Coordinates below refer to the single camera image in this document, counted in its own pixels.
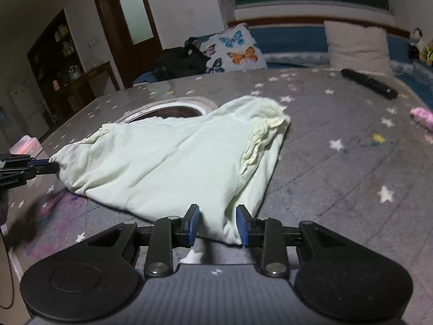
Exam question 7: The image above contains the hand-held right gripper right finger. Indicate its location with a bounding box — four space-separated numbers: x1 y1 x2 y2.
236 205 344 277

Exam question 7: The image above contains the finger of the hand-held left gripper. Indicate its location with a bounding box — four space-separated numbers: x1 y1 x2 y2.
30 158 59 177

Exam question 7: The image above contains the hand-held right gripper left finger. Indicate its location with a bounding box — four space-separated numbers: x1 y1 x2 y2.
87 204 201 277

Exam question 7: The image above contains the pale green garment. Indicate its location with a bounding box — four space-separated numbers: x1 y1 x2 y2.
49 95 291 246

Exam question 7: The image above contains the pink plastic box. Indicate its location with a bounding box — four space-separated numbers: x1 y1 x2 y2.
9 135 44 158

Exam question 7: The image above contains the white fridge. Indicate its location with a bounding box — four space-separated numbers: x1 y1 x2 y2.
8 74 50 143

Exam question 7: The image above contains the wooden desk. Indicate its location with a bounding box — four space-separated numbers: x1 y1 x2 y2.
59 61 119 112

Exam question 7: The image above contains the grey star print mat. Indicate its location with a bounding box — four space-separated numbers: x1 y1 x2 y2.
7 68 433 312

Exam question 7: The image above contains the dark wooden cabinet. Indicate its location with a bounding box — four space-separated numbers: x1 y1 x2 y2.
27 8 85 87

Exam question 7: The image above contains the round metal rimmed inset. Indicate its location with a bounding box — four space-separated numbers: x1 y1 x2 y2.
115 96 215 126

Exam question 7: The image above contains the brown wooden door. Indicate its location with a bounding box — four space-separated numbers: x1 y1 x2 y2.
90 0 163 89

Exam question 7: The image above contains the black bag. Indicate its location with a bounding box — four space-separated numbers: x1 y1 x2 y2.
150 37 212 82

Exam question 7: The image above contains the butterfly print pillow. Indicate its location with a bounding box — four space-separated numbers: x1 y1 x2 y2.
202 23 268 74

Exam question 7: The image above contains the black remote control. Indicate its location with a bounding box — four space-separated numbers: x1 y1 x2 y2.
340 69 399 100

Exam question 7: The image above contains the blue sofa cushion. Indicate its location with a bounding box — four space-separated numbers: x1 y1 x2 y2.
132 24 433 109

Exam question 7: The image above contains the pink fuzzy headband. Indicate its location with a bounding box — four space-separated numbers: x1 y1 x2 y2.
409 107 433 132

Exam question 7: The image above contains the beige pillow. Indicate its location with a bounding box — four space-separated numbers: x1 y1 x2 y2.
324 20 395 77

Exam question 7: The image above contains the plush bear with yellow vest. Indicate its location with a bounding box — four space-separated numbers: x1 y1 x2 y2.
419 39 433 66

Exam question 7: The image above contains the black and white plush cow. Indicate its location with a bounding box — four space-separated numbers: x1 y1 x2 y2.
408 27 425 59

